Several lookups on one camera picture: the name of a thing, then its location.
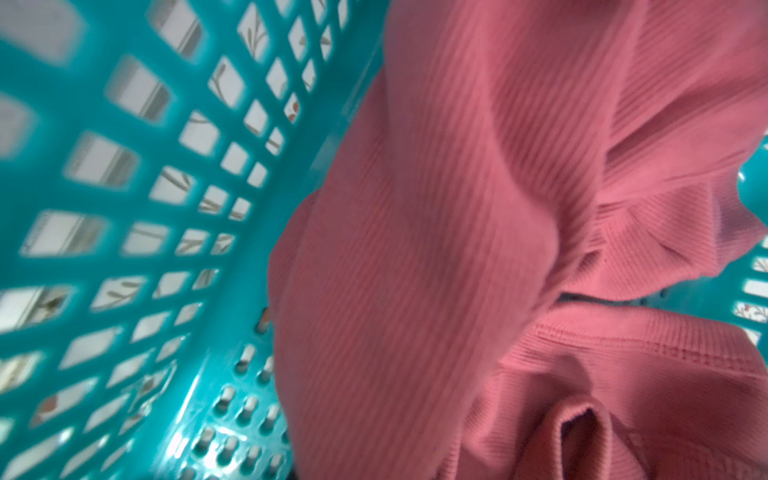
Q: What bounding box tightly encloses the maroon tank top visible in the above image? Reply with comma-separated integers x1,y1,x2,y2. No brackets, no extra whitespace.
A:
268,1,767,479

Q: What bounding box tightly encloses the teal plastic basket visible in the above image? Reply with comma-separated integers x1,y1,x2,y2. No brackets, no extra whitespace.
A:
1,1,767,479

